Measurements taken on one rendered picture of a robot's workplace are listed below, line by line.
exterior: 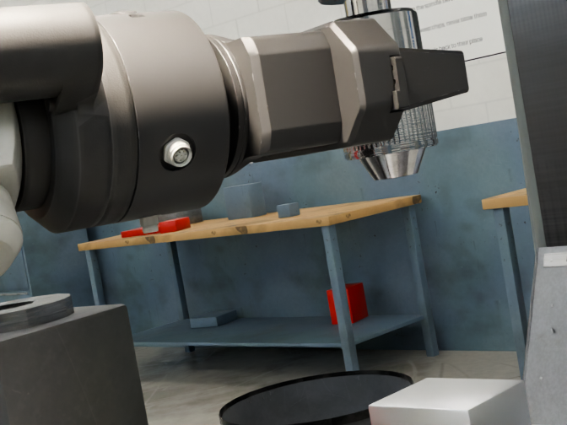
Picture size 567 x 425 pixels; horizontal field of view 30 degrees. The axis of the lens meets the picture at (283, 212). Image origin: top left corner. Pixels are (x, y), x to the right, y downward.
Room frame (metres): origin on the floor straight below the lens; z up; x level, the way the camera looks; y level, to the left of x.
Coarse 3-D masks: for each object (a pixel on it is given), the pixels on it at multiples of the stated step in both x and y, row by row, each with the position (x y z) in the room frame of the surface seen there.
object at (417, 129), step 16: (400, 32) 0.51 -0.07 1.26; (416, 32) 0.51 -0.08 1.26; (416, 48) 0.51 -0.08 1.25; (416, 112) 0.51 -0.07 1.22; (432, 112) 0.52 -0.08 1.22; (400, 128) 0.50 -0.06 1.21; (416, 128) 0.51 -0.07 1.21; (432, 128) 0.52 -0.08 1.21; (368, 144) 0.51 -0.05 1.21; (384, 144) 0.50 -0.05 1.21; (400, 144) 0.50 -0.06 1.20; (416, 144) 0.51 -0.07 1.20; (432, 144) 0.51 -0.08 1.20
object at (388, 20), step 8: (392, 8) 0.51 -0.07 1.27; (400, 8) 0.51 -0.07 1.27; (408, 8) 0.51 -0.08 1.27; (352, 16) 0.51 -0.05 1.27; (360, 16) 0.51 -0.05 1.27; (368, 16) 0.50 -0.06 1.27; (376, 16) 0.50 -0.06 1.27; (384, 16) 0.50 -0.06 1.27; (392, 16) 0.51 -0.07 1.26; (400, 16) 0.51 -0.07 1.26; (408, 16) 0.51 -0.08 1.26; (416, 16) 0.52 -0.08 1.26; (384, 24) 0.50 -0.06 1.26; (392, 24) 0.51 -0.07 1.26; (400, 24) 0.51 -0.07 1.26; (408, 24) 0.51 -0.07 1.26; (416, 24) 0.52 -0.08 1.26
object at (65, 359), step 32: (0, 320) 0.72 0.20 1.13; (32, 320) 0.73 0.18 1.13; (64, 320) 0.73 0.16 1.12; (96, 320) 0.75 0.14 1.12; (128, 320) 0.77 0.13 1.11; (0, 352) 0.68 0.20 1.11; (32, 352) 0.70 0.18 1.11; (64, 352) 0.72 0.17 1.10; (96, 352) 0.75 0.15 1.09; (128, 352) 0.77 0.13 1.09; (0, 384) 0.68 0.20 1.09; (32, 384) 0.70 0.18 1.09; (64, 384) 0.72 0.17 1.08; (96, 384) 0.74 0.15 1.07; (128, 384) 0.76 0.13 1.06; (0, 416) 0.69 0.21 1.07; (32, 416) 0.70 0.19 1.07; (64, 416) 0.72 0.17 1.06; (96, 416) 0.74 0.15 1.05; (128, 416) 0.76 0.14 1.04
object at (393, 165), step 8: (400, 152) 0.51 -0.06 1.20; (408, 152) 0.51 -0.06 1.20; (416, 152) 0.51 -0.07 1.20; (360, 160) 0.52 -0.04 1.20; (368, 160) 0.52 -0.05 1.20; (376, 160) 0.51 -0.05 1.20; (384, 160) 0.51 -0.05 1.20; (392, 160) 0.51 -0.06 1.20; (400, 160) 0.51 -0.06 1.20; (408, 160) 0.51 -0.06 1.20; (416, 160) 0.52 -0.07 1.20; (368, 168) 0.52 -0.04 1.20; (376, 168) 0.52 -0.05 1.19; (384, 168) 0.51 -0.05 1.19; (392, 168) 0.51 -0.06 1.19; (400, 168) 0.51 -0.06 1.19; (408, 168) 0.52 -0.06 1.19; (416, 168) 0.52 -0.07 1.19; (376, 176) 0.52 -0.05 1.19; (384, 176) 0.52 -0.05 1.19; (392, 176) 0.52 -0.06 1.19; (400, 176) 0.52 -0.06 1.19
